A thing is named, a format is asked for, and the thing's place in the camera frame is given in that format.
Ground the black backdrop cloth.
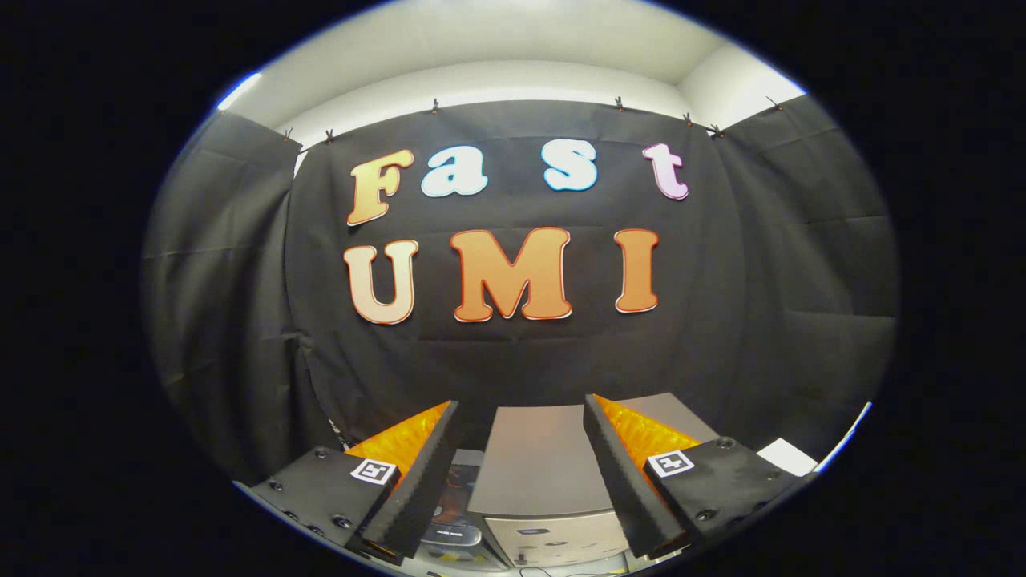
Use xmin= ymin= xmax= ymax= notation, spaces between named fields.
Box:
xmin=144 ymin=92 xmax=899 ymax=482

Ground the glass washing machine lid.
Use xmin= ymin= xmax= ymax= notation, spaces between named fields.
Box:
xmin=433 ymin=465 xmax=484 ymax=526

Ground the dark washing machine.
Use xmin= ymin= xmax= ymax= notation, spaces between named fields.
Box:
xmin=417 ymin=449 xmax=514 ymax=574

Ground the white panel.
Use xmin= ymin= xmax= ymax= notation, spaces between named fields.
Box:
xmin=756 ymin=438 xmax=818 ymax=478

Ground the row of black cloth clips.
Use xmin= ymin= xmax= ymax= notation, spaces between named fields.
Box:
xmin=282 ymin=96 xmax=782 ymax=145

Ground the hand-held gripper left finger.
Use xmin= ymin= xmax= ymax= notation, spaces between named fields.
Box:
xmin=232 ymin=399 xmax=462 ymax=566

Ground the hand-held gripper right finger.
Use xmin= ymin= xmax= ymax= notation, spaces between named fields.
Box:
xmin=583 ymin=393 xmax=818 ymax=560

